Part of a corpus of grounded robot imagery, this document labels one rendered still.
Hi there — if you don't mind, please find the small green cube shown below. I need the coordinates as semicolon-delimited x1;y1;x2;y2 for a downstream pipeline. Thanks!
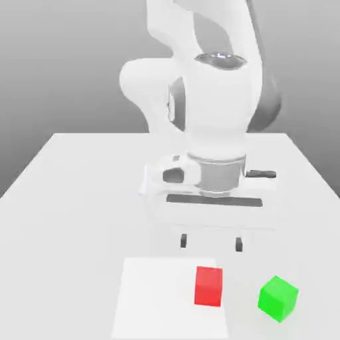
257;275;299;324

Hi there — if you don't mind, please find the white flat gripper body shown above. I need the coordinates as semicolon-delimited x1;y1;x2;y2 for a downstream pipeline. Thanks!
139;185;278;231

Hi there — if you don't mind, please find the small red cube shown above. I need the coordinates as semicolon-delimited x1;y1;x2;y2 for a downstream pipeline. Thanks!
194;266;223;308

